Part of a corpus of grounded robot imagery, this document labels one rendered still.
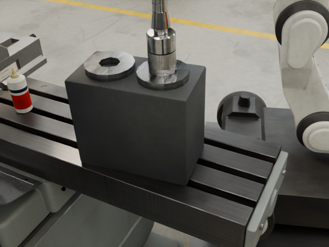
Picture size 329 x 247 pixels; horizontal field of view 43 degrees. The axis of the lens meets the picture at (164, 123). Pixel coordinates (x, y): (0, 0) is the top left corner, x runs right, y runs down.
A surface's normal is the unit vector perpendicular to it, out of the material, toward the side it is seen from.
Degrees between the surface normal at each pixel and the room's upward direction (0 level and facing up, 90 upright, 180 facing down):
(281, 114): 0
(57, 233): 90
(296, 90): 90
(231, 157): 0
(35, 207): 90
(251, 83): 0
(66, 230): 90
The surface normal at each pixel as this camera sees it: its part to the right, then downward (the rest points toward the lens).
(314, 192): -0.04, -0.80
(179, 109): -0.34, 0.57
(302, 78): -0.14, 0.87
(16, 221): 0.89, 0.25
